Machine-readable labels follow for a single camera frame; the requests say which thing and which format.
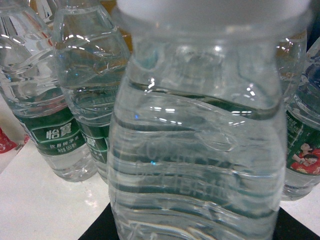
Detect barcode-side water bottle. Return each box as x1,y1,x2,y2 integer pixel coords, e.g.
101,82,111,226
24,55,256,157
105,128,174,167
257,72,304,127
0,0,97,182

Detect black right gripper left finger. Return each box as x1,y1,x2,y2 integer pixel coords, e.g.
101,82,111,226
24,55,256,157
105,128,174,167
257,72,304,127
79,203,119,240

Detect green-label water bottle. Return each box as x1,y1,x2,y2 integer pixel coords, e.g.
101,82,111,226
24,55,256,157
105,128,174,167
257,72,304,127
52,0,130,180
108,0,312,240
282,40,320,201

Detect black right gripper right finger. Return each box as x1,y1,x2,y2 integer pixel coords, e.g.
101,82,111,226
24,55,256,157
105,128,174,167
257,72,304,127
274,208,320,240

